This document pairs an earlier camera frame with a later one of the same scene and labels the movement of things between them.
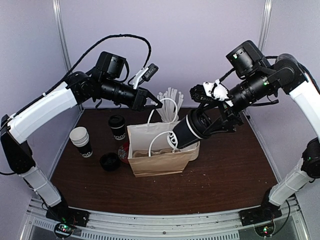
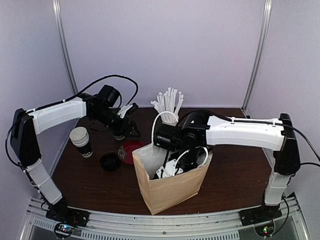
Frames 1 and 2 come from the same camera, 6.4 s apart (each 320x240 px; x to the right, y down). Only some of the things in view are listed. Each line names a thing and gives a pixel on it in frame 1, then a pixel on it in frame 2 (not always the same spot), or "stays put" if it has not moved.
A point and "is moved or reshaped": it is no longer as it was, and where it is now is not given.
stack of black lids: x=109 y=161 stays put
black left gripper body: x=138 y=98 -> x=118 y=128
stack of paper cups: x=80 y=137 stays put
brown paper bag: x=150 y=153 is moved or reshaped
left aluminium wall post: x=57 y=11 stays put
